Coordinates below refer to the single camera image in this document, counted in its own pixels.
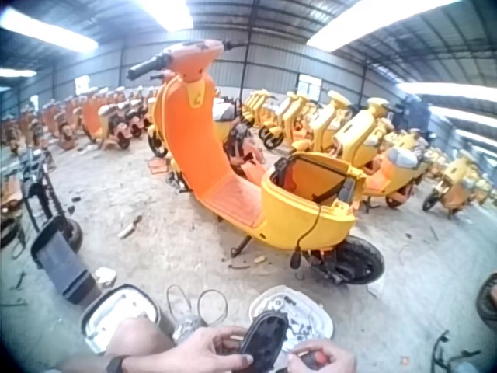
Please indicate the person's right fingers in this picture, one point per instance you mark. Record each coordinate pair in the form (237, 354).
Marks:
(308, 349)

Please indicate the person's left hand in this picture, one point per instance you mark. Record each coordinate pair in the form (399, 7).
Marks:
(186, 353)

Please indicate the orange and yellow electric scooter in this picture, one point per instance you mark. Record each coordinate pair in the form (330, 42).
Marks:
(202, 155)

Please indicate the small hand tool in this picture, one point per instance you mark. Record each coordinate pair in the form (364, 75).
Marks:
(130, 227)

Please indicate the grey scooter seat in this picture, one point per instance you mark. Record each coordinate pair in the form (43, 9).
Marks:
(116, 307)

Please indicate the row of orange scooters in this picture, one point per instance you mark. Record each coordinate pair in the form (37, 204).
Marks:
(97, 116)

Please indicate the black scooter tyre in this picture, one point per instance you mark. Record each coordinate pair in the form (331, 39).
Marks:
(488, 301)

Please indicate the black bare scooter frame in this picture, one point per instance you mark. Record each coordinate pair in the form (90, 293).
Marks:
(37, 186)

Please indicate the row of yellow scooters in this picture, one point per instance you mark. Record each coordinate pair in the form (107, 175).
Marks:
(361, 132)

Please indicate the white plastic scrap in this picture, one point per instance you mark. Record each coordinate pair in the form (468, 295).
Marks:
(105, 276)

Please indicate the person's right hand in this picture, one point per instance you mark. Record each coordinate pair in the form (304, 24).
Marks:
(338, 359)

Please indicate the red and black screwdriver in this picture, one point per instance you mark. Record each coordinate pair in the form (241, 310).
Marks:
(312, 357)

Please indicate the white seat base plate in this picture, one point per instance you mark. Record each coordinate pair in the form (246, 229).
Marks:
(310, 311)

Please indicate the black oval plastic part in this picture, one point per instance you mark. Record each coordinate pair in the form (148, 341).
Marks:
(264, 338)

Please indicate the black metal rack frame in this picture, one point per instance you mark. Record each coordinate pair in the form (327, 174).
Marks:
(452, 355)

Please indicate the black wrist band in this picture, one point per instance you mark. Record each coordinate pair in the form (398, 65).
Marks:
(115, 366)

